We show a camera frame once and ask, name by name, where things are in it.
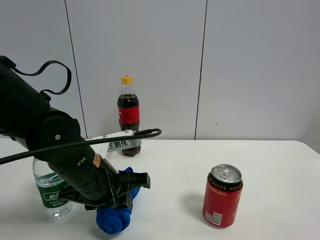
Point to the white camera mount with label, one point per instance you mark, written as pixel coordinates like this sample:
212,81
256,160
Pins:
106,149

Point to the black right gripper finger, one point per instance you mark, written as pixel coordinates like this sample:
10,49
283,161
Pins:
126,203

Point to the red soda can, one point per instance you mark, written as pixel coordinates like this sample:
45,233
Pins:
222,195

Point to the cola bottle yellow cap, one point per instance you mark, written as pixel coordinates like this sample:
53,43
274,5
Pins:
128,106

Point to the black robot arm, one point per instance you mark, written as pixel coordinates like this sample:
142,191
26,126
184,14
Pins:
54,137

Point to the blue towel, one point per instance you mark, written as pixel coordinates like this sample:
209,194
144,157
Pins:
115,220

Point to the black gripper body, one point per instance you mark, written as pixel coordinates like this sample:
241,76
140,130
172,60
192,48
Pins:
88,174

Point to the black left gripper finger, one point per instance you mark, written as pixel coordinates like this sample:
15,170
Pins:
70,194

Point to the clear water bottle green label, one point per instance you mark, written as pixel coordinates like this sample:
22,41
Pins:
49,185

